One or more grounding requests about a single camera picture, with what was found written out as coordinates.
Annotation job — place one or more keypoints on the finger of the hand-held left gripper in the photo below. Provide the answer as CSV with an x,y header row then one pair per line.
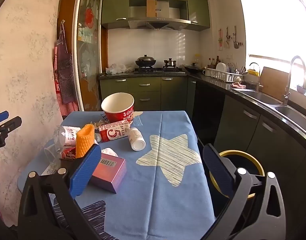
x,y
12,124
1,116

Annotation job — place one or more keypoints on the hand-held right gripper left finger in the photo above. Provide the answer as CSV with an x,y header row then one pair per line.
x,y
85,171

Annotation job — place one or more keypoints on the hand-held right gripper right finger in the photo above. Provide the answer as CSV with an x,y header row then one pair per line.
x,y
215,170

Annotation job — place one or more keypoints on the red soda can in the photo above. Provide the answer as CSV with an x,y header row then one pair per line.
x,y
68,153

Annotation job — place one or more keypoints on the white tissue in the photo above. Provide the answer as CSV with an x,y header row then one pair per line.
x,y
109,152

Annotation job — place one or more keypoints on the yellow rimmed waste bin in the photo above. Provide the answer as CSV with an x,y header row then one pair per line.
x,y
258,163

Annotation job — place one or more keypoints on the purple cardboard box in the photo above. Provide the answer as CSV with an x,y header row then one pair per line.
x,y
108,171

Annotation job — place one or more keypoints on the orange foam fruit net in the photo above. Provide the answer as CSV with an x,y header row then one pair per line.
x,y
84,140

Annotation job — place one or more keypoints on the clear bottle with white label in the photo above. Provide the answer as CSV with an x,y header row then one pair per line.
x,y
69,136

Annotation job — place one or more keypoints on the red white milk carton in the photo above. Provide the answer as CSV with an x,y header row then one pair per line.
x,y
113,132

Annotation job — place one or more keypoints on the crumpled paper wrapper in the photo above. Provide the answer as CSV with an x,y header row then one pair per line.
x,y
100,123

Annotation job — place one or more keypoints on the white pill bottle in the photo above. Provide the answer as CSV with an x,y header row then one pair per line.
x,y
136,140

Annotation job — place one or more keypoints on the red paper noodle bowl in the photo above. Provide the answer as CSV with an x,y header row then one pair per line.
x,y
118,115

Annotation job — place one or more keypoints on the blue star print tablecloth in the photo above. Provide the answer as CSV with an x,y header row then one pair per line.
x,y
148,192

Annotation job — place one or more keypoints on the purple checked apron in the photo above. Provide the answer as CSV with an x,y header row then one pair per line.
x,y
65,67

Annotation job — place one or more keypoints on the pink dish cloth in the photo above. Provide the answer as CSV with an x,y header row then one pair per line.
x,y
239,85

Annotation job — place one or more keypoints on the stainless steel double sink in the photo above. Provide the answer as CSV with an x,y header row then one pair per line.
x,y
293,116

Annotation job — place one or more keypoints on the white dish rack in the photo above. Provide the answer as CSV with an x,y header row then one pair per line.
x,y
218,75

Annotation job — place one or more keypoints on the white mug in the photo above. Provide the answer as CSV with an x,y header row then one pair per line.
x,y
205,72

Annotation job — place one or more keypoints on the small steel faucet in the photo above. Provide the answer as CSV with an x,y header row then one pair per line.
x,y
258,80

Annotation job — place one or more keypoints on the utensil holder with cutlery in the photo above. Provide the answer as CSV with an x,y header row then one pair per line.
x,y
239,70

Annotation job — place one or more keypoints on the black kitchen countertop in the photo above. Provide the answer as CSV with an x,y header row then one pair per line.
x,y
123,75

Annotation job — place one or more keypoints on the sliding glass door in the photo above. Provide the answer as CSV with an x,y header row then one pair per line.
x,y
89,55

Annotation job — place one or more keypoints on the stack of white plates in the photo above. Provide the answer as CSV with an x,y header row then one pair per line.
x,y
221,67

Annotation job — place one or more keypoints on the green lower kitchen cabinets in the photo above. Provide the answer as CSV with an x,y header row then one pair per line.
x,y
143,85

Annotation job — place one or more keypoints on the green kitchen cabinets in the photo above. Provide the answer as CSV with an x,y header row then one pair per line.
x,y
143,85
115,7

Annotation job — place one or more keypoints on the black frying wok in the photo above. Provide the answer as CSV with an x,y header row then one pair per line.
x,y
193,68

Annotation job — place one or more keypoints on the yellow sponge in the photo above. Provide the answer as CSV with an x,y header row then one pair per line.
x,y
253,72

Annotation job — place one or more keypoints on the large wooden cutting board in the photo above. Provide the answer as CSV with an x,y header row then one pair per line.
x,y
273,82

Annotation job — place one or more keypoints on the clear plastic bag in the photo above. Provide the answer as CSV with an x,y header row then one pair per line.
x,y
116,68

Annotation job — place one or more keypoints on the row of sauce bottles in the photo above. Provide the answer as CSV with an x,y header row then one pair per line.
x,y
217,61

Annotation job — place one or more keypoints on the tall steel faucet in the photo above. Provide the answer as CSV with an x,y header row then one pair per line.
x,y
288,85

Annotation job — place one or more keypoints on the black gas stove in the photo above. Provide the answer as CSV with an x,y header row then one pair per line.
x,y
158,70

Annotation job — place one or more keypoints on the black wok with lid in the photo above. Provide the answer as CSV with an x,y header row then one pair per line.
x,y
145,61

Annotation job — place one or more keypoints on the hanging metal spatula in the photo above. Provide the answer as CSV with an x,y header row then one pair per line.
x,y
236,43

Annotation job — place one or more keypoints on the hanging white ladle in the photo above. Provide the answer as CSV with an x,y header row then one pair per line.
x,y
226,42

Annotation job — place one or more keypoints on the hanging colourful strip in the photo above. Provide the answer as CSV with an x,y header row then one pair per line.
x,y
220,40

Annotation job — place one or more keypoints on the green upper kitchen cabinets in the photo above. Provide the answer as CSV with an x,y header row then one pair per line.
x,y
115,7

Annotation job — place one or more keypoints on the steel range hood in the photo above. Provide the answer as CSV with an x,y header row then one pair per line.
x,y
158,23

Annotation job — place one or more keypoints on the kitchen window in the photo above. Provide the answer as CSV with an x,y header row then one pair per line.
x,y
273,17

